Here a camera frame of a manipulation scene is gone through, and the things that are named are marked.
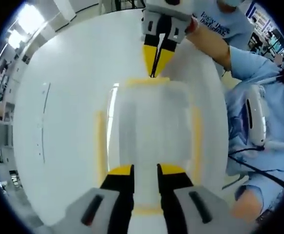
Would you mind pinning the white chest-worn device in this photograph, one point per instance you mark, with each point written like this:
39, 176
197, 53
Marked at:
255, 114

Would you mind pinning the transparent plastic bag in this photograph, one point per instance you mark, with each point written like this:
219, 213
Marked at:
149, 126

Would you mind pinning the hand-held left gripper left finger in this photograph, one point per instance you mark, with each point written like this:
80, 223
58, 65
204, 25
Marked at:
93, 209

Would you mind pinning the background shelving with boxes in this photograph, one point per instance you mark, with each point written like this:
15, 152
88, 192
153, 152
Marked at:
261, 22

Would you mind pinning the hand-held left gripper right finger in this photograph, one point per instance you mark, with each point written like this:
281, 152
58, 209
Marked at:
205, 209

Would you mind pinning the person in blue shirt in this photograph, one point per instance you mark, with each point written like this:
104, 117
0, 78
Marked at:
254, 68

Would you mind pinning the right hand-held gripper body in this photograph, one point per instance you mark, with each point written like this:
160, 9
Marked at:
166, 7

